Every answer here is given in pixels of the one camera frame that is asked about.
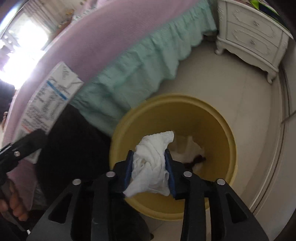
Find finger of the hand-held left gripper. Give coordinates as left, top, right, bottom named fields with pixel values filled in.
left=0, top=128, right=48, bottom=173

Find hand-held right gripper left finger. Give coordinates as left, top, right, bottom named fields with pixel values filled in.
left=26, top=150, right=135, bottom=241

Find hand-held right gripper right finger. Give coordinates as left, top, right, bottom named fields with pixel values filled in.
left=164, top=149, right=270, bottom=241

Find white tissue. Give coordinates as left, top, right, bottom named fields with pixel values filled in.
left=170, top=136, right=205, bottom=163
left=122, top=131, right=175, bottom=198

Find dark red cloth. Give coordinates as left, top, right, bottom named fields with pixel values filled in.
left=184, top=155, right=207, bottom=170

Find white cardboard box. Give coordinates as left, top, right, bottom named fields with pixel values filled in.
left=14, top=61, right=84, bottom=164

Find yellow plastic bin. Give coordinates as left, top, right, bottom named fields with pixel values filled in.
left=109, top=93, right=238, bottom=220

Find person's left hand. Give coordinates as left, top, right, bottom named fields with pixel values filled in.
left=0, top=179, right=30, bottom=222

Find person's black trousers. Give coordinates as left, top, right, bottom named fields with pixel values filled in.
left=36, top=104, right=151, bottom=241

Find sliding glass balcony door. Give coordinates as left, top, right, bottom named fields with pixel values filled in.
left=0, top=14, right=51, bottom=82

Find teal ruffled bed skirt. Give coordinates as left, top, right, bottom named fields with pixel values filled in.
left=69, top=0, right=218, bottom=138

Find bed with purple dotted sheet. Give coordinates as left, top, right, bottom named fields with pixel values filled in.
left=3, top=0, right=210, bottom=211

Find white carved nightstand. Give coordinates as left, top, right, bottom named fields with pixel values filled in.
left=215, top=0, right=294, bottom=84

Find colourful item on nightstand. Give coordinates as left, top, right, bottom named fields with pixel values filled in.
left=248, top=0, right=282, bottom=17

